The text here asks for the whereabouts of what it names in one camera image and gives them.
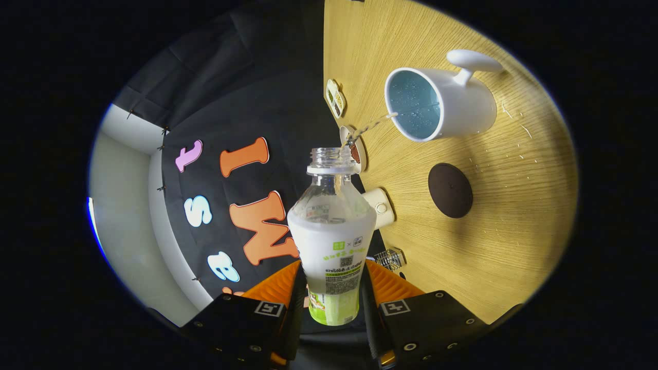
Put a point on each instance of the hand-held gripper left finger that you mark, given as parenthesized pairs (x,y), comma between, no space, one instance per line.
(295,308)

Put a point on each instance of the white toaster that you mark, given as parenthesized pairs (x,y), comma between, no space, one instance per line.
(378,208)

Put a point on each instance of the red meat pieces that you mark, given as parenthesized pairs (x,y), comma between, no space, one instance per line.
(355,154)

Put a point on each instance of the wooden table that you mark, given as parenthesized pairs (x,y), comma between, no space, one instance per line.
(514,205)

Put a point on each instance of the black backdrop cloth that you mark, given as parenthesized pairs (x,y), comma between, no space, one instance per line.
(247,92)

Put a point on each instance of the white divided seed dish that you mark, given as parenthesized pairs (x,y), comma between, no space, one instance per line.
(335,97)

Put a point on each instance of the white cup with blue inside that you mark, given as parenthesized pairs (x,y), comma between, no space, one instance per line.
(462,108)

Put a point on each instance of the clear juice stream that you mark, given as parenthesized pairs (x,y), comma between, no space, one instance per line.
(371,126)

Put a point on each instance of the dark brown round coaster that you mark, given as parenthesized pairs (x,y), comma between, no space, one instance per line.
(450,190)

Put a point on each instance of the clear juice bottle white label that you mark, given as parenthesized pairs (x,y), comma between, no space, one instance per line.
(331,241)

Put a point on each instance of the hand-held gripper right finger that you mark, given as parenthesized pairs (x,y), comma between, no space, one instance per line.
(371,313)

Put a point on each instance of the round beige plate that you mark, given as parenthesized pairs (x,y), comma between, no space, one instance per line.
(362,154)

